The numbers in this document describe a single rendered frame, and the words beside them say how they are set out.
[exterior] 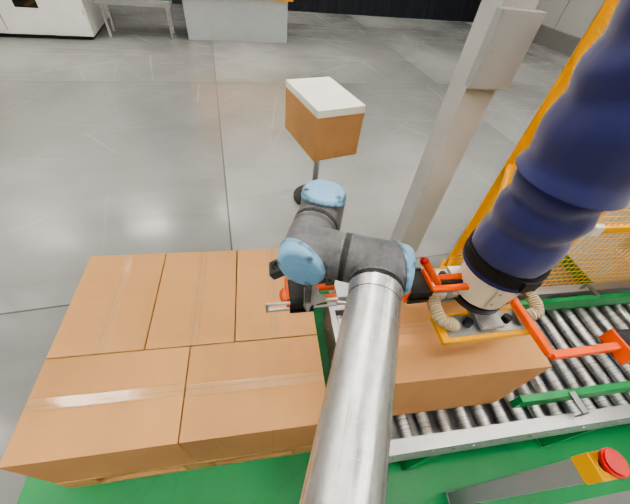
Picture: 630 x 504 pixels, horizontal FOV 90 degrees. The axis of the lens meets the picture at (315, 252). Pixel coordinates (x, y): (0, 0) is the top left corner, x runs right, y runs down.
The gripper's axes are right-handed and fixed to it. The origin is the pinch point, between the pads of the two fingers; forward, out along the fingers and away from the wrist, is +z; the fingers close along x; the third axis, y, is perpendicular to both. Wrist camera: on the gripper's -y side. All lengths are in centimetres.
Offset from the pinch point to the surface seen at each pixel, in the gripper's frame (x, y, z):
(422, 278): 2.1, 36.8, -1.1
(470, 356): -12, 60, 27
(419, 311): 7, 48, 27
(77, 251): 137, -154, 122
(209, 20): 720, -94, 92
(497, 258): -4, 50, -16
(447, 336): -11.4, 44.5, 11.6
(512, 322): -9, 69, 11
